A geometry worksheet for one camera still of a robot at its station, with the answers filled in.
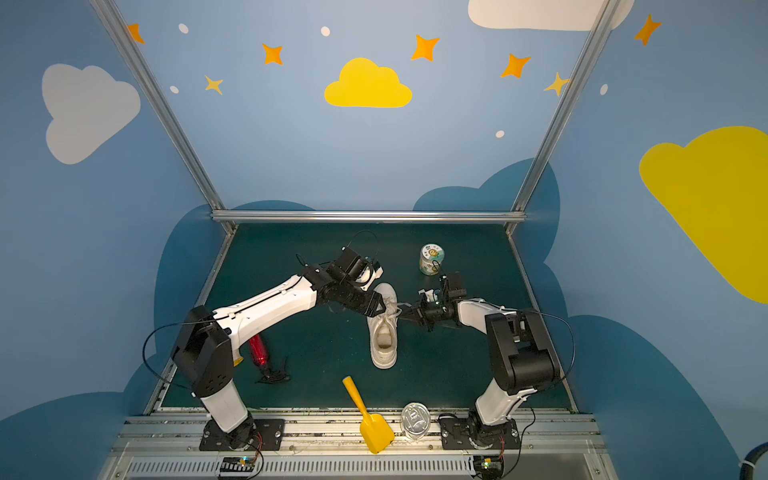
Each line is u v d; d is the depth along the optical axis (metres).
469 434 0.74
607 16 0.69
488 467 0.73
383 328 0.86
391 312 0.89
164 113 0.86
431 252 1.04
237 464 0.73
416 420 0.72
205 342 0.44
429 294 0.90
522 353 0.48
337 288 0.62
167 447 0.73
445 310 0.73
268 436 0.74
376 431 0.76
